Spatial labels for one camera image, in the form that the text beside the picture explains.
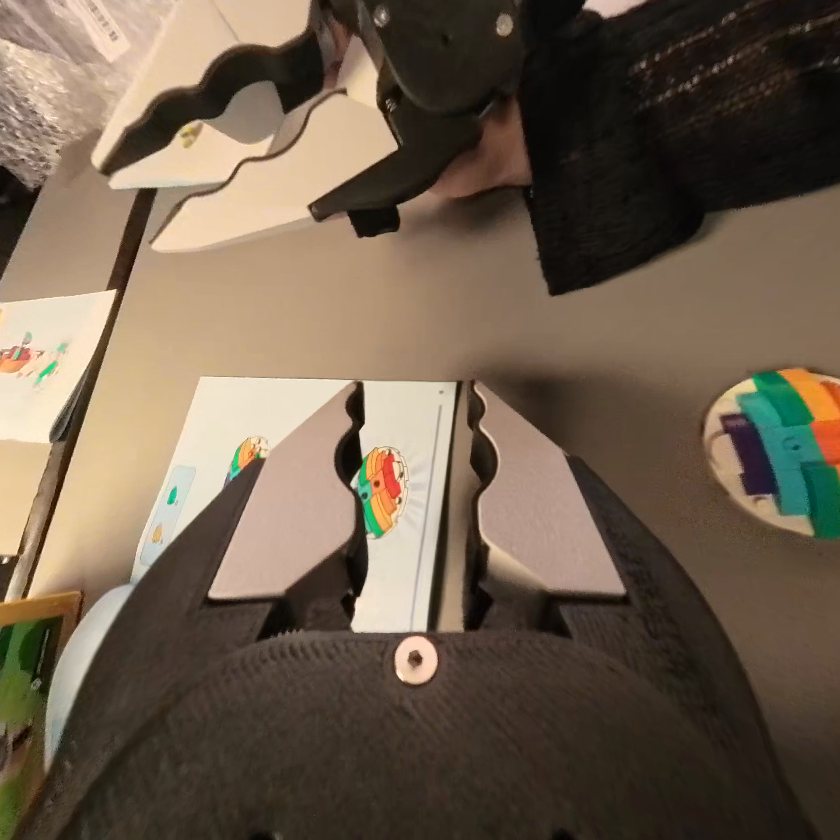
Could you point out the lego instruction booklet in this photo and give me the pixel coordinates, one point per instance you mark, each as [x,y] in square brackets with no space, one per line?
[407,525]

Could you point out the pale instruction booklet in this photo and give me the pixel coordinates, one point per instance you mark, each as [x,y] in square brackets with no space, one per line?
[46,367]

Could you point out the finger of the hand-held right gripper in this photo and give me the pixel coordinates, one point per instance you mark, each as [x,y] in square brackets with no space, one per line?
[197,59]
[295,190]

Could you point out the person's right hand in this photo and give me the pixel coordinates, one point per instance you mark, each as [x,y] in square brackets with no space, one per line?
[492,164]

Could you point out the round rainbow lego build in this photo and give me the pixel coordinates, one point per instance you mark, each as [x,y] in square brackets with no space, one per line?
[774,459]

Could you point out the lego set box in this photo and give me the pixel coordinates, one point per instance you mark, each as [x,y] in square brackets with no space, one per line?
[26,689]

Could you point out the person's right forearm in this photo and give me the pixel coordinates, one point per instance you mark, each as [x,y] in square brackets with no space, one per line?
[656,131]

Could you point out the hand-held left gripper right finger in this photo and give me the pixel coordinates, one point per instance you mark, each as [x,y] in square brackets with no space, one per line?
[544,518]

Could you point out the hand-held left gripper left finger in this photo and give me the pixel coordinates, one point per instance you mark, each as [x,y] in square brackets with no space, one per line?
[289,525]

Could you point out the bubble wrap bag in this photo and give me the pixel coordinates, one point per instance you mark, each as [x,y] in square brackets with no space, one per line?
[46,85]

